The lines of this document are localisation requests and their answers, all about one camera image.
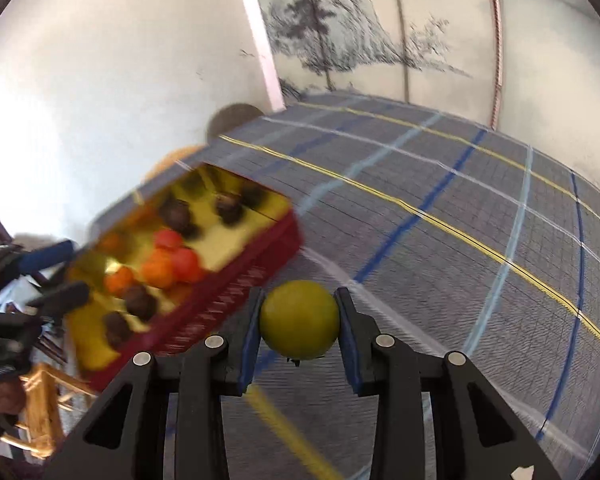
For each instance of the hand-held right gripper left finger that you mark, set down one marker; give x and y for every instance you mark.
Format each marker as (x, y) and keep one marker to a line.
(247, 350)

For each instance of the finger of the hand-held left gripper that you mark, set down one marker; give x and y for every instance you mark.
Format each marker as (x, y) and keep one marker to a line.
(45, 256)
(65, 295)

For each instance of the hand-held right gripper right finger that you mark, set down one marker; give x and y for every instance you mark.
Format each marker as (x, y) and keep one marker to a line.
(347, 355)

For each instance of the orange tangerine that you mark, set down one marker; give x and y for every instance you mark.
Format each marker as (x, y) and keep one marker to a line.
(157, 269)
(119, 280)

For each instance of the large green persimmon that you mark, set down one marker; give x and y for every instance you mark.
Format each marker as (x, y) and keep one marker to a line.
(300, 317)

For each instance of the dark brown mangosteen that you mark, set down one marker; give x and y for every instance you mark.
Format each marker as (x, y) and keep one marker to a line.
(116, 329)
(140, 302)
(175, 212)
(228, 208)

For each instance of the red and gold tin box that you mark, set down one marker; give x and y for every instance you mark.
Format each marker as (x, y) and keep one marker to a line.
(220, 292)

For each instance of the red tomato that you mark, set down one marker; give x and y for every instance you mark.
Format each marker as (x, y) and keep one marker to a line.
(186, 263)
(167, 239)

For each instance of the light wooden stool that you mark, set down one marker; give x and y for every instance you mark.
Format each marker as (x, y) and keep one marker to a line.
(42, 410)

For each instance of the grey plaid blanket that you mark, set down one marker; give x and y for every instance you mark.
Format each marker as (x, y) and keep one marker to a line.
(455, 260)

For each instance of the landscape painted folding screen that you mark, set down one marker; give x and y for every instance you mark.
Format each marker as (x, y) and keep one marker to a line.
(430, 20)

